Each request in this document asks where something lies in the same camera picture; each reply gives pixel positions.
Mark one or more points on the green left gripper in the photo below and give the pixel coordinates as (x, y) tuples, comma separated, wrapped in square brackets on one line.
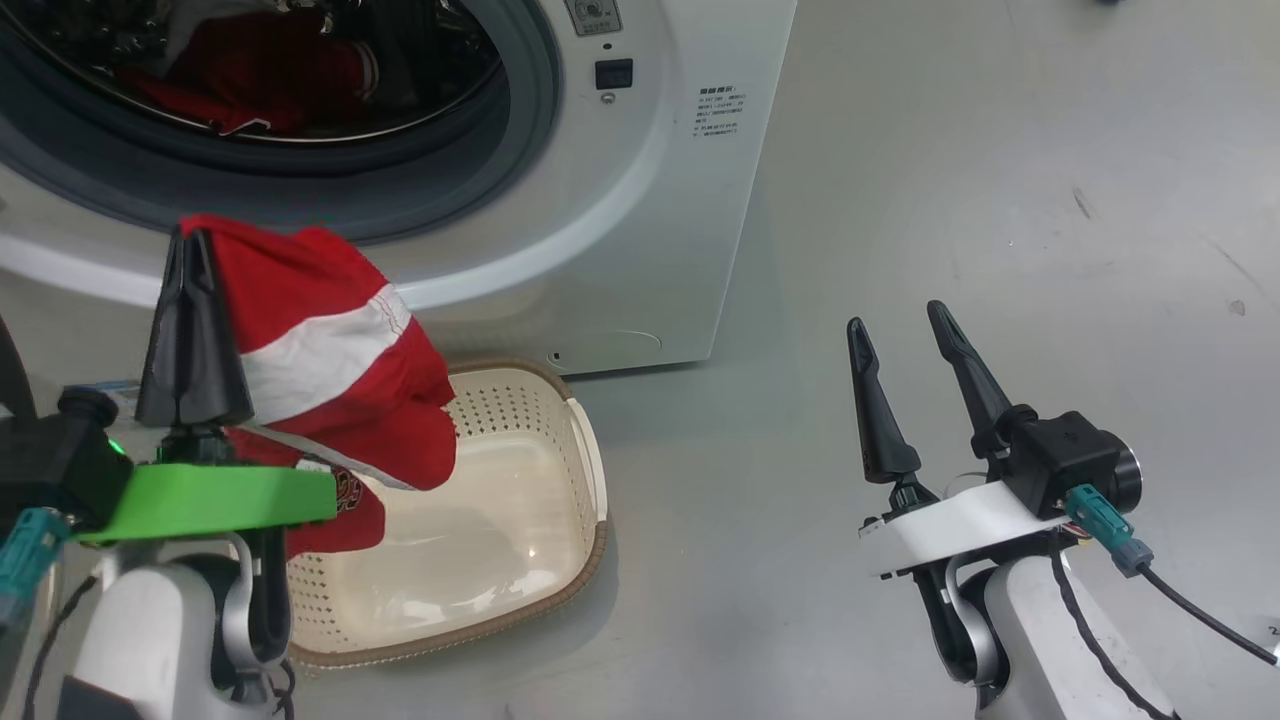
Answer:
[(220, 497)]

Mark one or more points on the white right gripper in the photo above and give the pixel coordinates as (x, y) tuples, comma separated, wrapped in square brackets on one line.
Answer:
[(960, 525)]

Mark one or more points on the red white-striped logo garment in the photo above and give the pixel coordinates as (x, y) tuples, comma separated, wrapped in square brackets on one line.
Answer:
[(330, 340)]

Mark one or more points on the plain red garment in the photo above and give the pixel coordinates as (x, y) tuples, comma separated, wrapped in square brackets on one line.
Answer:
[(260, 85)]

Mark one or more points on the white front-load washing machine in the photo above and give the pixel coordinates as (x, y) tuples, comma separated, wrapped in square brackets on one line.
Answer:
[(650, 200)]

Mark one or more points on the cream perforated laundry basket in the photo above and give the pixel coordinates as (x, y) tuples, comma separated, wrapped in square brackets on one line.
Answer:
[(500, 520)]

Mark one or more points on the blue white energy label sticker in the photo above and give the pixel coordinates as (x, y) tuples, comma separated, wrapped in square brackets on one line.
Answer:
[(120, 392)]

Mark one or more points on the teal right camera connector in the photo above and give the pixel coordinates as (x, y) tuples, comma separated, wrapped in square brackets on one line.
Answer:
[(1105, 528)]

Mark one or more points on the teal camera connector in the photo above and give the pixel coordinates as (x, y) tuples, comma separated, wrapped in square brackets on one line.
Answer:
[(1105, 528), (25, 560)]

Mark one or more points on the teal left camera connector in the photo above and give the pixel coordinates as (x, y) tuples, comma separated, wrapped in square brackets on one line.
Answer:
[(25, 560)]

